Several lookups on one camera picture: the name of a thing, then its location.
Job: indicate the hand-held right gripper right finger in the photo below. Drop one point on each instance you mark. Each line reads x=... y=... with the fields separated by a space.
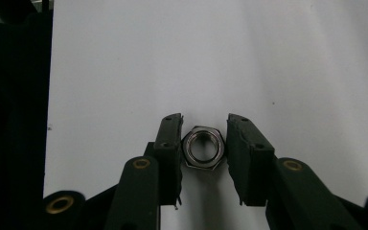
x=249 y=166

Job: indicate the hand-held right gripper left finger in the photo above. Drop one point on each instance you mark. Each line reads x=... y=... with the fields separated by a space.
x=169 y=159

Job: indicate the silver hex nut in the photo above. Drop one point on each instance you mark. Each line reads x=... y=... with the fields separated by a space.
x=217 y=150

